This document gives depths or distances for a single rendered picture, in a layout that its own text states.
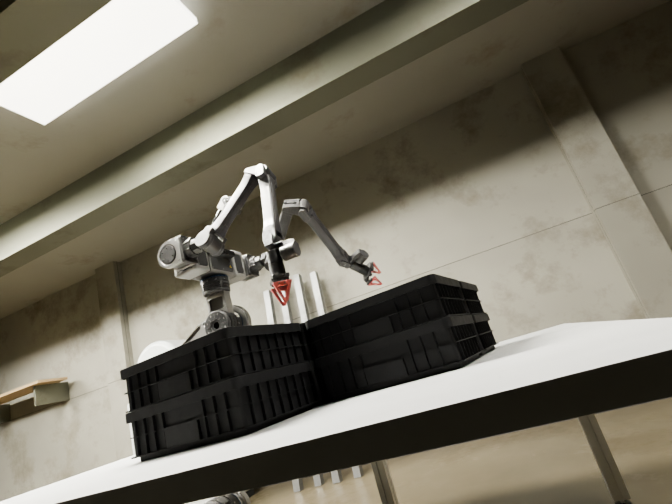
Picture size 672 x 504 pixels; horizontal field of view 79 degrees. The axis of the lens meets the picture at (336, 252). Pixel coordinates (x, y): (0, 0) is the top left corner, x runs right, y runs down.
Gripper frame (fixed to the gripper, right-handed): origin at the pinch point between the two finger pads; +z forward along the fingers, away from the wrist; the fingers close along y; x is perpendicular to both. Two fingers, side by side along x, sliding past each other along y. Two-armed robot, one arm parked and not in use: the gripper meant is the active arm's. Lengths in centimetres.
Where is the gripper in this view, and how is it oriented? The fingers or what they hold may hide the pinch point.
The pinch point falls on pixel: (284, 301)
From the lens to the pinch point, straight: 148.8
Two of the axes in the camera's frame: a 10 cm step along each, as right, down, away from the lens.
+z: 2.6, 9.2, -2.9
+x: -9.4, 1.8, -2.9
